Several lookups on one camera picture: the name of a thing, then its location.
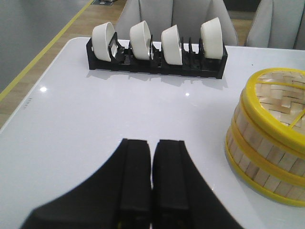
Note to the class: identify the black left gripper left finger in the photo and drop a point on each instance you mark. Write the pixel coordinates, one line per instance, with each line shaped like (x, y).
(116, 196)

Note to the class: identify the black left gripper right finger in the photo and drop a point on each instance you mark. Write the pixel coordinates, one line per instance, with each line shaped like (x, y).
(181, 197)

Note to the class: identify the woven bamboo steamer lid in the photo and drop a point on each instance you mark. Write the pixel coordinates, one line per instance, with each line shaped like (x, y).
(275, 100)

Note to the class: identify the bamboo steamer tray yellow rim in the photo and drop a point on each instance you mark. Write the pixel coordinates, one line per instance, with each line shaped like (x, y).
(265, 152)

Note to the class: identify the black dish rack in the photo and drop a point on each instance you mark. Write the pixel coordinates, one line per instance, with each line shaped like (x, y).
(194, 64)

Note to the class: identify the white bowl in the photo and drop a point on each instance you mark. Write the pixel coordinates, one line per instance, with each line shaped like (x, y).
(101, 38)
(140, 38)
(211, 34)
(171, 46)

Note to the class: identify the white bowl far left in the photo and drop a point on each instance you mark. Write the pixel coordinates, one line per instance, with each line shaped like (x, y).
(101, 38)

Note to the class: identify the white bowl far right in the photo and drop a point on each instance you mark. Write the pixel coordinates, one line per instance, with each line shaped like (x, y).
(211, 34)

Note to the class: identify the grey armchair right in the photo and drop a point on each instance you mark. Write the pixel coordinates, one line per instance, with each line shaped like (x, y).
(278, 24)

